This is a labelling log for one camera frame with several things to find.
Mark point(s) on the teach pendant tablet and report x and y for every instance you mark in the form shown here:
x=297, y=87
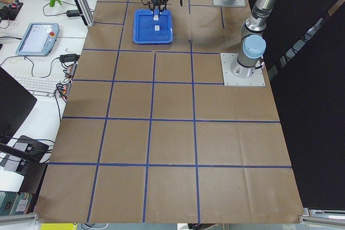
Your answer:
x=39, y=39

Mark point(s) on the black device with red parts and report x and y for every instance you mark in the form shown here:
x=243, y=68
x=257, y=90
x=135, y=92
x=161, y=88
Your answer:
x=10, y=12

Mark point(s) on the upper usb hub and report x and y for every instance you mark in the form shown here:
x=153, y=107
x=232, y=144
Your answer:
x=70, y=70

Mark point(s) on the black monitor stand base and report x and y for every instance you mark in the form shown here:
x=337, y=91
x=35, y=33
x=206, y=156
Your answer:
x=34, y=148

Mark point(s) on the blue plastic tray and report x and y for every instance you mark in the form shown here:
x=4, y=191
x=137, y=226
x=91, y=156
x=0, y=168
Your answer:
x=143, y=27

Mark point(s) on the lower usb hub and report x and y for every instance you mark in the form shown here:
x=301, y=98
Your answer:
x=64, y=89

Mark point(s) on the white keyboard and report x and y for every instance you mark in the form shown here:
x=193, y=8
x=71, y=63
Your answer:
x=43, y=88

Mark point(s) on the usb hub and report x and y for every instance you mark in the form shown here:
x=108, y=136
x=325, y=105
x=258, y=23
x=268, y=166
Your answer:
x=64, y=89
x=70, y=70

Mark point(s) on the black monitor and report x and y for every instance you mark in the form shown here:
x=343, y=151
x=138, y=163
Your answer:
x=16, y=104

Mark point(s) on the black power adapter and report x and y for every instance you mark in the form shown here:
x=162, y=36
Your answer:
x=72, y=13

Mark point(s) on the brown paper table cover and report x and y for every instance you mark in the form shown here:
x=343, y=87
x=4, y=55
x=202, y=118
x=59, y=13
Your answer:
x=150, y=133

